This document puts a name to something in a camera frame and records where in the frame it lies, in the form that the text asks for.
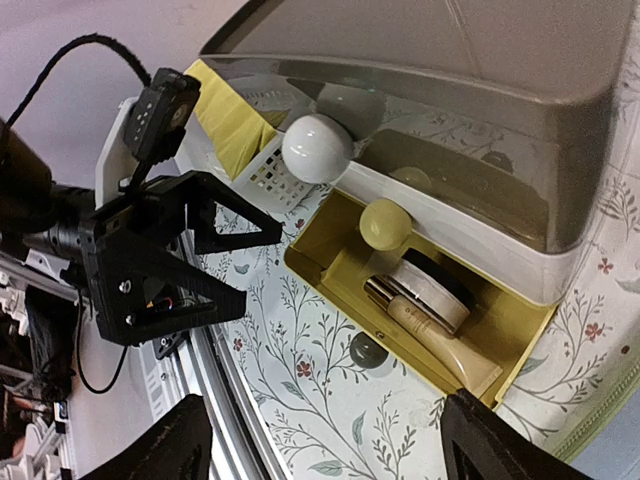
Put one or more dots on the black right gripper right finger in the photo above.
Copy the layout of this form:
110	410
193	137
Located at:
478	444

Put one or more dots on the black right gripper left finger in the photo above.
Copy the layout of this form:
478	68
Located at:
177	446

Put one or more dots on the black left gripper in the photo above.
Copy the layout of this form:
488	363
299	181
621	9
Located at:
98	232

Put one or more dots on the slim gold cosmetic pencil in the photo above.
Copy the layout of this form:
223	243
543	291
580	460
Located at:
473	370

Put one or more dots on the white plastic mesh basket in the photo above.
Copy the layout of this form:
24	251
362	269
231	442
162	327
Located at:
265	182

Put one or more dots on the green hard-shell suitcase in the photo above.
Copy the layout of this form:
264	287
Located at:
600	435

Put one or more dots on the plain yellow garment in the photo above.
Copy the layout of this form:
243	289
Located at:
237	131

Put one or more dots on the round cream compact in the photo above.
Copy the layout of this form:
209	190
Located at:
434	289

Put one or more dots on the drawer cabinet with dark top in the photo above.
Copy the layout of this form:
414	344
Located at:
496	124

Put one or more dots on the floral white tablecloth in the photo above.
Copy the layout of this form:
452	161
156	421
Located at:
345	392

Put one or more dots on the aluminium front rail frame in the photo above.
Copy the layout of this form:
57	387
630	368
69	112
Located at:
89	430

